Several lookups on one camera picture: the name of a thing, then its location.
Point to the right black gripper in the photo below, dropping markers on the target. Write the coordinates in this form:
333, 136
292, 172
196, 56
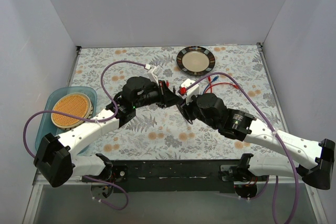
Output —
188, 110

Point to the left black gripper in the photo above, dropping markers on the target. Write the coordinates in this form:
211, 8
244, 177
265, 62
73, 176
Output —
161, 94

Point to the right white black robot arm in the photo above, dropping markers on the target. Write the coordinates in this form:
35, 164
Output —
313, 161

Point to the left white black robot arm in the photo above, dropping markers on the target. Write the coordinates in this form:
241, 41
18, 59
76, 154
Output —
58, 157

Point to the dark rimmed beige plate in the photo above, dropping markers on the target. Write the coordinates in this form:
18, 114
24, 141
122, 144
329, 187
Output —
196, 60

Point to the floral tablecloth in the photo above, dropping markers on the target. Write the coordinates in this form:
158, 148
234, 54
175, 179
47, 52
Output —
163, 133

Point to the orange woven round plate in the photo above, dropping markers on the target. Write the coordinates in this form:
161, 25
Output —
77, 104

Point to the teal plastic tray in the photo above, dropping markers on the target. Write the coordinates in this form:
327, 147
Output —
46, 124

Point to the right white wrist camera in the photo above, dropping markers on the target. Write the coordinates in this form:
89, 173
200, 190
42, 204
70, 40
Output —
188, 89

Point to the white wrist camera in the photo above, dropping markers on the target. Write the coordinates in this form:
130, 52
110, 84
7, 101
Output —
188, 89
154, 72

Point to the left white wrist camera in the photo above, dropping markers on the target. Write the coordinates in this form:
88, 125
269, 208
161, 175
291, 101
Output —
154, 72

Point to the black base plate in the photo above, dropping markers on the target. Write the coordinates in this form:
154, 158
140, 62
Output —
179, 175

